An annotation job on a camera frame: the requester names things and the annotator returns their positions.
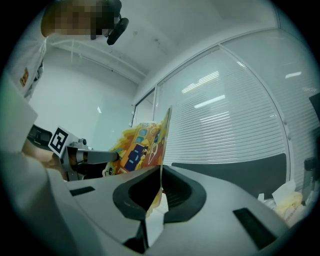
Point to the clear bag with plush toy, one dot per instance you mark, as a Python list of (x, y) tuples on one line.
[(290, 202)]

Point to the yellow printed cloth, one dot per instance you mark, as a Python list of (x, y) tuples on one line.
[(140, 150)]

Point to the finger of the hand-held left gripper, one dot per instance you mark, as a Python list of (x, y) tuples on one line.
[(102, 157)]

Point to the person's left hand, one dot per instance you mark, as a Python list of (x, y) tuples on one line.
[(75, 162)]

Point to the small white stand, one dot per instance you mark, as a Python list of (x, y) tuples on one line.
[(261, 196)]

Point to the black head-worn camera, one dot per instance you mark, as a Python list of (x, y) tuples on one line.
[(118, 28)]

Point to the dark insulated bottle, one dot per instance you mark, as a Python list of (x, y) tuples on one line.
[(310, 165)]

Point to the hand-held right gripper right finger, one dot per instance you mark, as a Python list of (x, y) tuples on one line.
[(225, 225)]

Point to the white window blinds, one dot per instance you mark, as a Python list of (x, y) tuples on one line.
[(225, 125)]

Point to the person's left forearm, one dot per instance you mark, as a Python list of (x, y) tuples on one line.
[(42, 157)]

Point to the black monitor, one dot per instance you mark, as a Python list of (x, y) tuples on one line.
[(316, 110), (237, 175)]

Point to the person's head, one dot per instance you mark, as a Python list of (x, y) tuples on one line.
[(75, 20)]

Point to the person's light shirt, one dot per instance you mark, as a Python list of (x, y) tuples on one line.
[(30, 62)]

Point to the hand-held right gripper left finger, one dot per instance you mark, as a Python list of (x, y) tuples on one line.
[(100, 212)]

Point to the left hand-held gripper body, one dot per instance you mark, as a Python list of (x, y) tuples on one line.
[(60, 141)]

